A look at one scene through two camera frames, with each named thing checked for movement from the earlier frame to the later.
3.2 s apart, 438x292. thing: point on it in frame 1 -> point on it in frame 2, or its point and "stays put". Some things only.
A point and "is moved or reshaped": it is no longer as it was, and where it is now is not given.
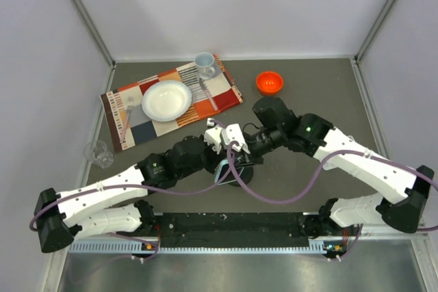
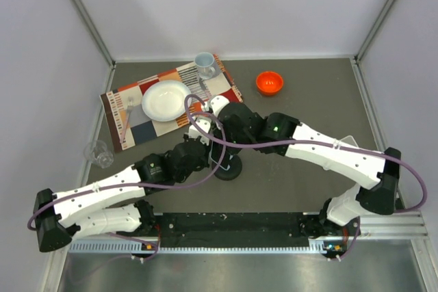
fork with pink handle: x=130 y=104 stays put
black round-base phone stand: x=246 y=176 is moved or reshaped
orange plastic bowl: x=269 y=83 stays put
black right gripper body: x=254 y=158 -> x=230 y=137
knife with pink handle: x=207 y=91 stays put
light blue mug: x=204 y=61 stays put
